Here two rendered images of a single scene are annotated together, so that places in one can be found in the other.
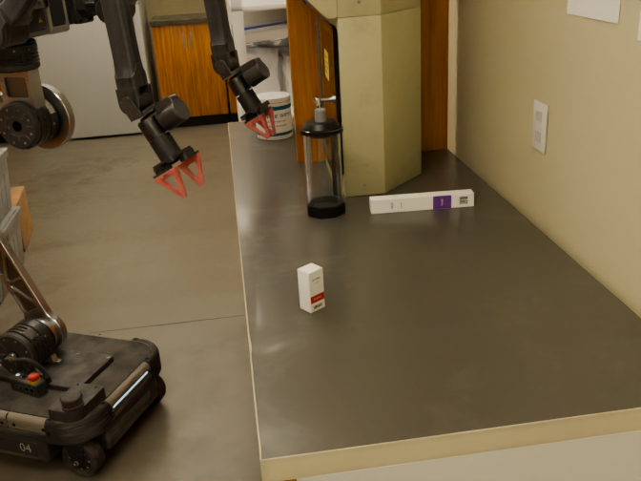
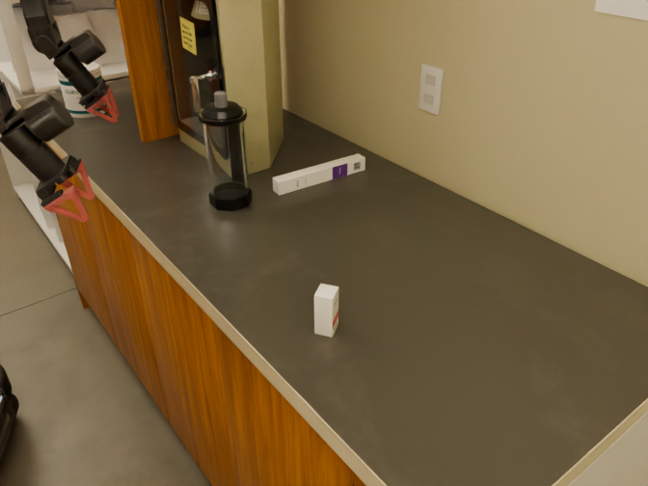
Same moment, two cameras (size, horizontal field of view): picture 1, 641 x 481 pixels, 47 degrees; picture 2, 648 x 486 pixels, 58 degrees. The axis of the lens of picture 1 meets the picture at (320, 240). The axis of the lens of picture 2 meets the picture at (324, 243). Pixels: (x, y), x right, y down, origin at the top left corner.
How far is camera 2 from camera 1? 0.73 m
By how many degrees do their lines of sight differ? 29
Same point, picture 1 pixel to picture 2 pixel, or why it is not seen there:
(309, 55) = (145, 23)
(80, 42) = not seen: outside the picture
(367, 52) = (249, 22)
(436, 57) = not seen: hidden behind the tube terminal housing
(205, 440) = (89, 442)
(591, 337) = (588, 294)
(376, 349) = (436, 365)
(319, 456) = not seen: outside the picture
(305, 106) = (146, 80)
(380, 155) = (264, 130)
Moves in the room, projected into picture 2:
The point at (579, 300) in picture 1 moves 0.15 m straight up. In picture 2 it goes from (542, 256) to (557, 193)
